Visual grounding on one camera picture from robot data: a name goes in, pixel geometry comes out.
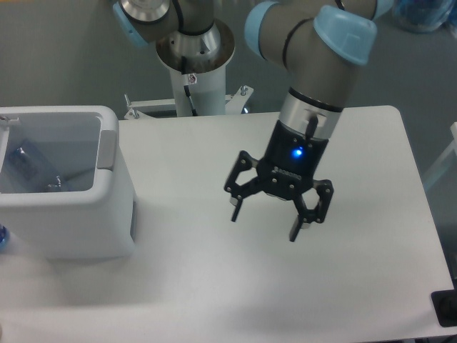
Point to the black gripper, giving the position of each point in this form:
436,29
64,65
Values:
285,171

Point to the crushed clear plastic bottle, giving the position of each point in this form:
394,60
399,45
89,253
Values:
32,172

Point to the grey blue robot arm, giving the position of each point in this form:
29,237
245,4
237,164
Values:
321,44

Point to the white trash can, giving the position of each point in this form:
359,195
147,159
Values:
95,220

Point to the blue plastic bag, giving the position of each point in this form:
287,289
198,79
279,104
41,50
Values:
421,17

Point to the white pedestal base frame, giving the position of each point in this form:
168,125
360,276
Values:
187,106

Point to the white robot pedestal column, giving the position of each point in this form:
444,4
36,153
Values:
197,64

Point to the white frame at right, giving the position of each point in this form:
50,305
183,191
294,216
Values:
442,163

